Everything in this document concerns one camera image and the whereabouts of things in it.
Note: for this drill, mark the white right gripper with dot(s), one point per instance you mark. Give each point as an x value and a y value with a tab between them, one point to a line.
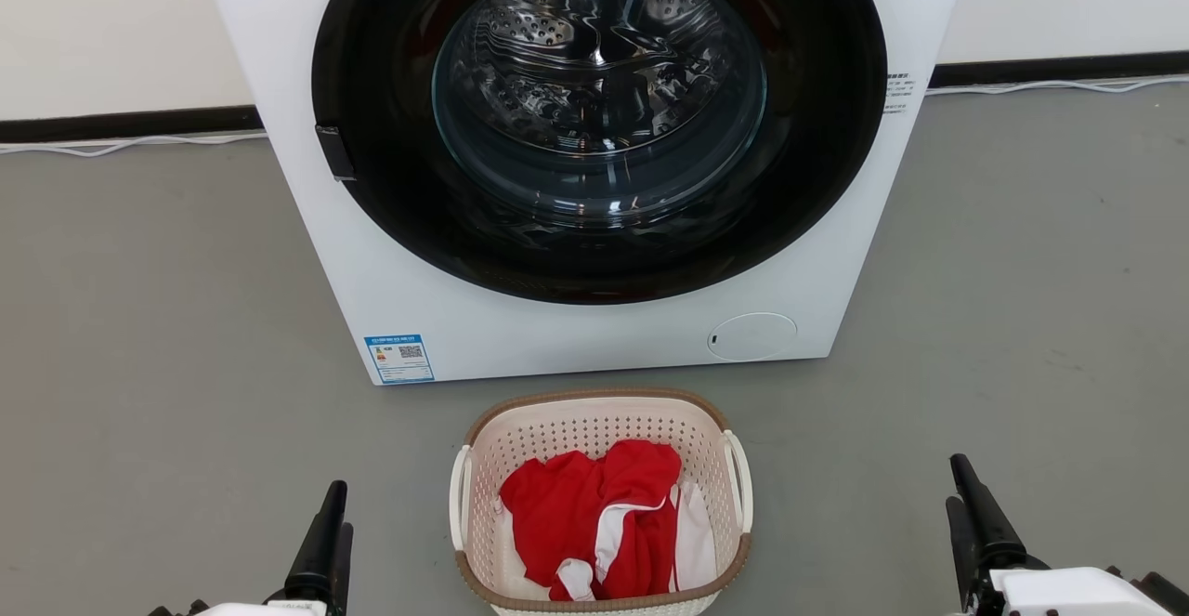
1068	593

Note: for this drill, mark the white front-load washing machine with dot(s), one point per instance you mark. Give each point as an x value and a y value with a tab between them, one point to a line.
576	337

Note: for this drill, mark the black round washer door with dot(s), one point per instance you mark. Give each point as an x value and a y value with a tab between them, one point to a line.
372	133

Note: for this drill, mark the steel washer drum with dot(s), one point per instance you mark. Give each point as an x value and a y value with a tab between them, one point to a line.
594	68

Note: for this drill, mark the white text sticker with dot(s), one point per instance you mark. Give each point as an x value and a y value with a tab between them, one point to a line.
897	91

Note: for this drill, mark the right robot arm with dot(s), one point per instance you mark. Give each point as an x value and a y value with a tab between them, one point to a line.
1166	593

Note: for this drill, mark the red garment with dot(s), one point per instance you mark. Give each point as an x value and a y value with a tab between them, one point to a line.
567	504

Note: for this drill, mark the round white filter cover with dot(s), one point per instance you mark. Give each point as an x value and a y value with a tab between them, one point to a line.
752	336

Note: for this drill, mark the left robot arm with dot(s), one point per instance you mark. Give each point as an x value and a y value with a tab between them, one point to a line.
176	610

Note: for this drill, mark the blue energy label sticker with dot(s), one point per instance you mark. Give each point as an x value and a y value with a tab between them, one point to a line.
399	359

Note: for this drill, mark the cream perforated laundry basket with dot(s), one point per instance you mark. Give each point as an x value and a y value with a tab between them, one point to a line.
594	416

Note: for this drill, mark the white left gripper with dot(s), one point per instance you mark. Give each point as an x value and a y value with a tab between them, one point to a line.
265	609

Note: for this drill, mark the black baseboard strip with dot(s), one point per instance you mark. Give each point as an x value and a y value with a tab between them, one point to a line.
130	124
1059	69

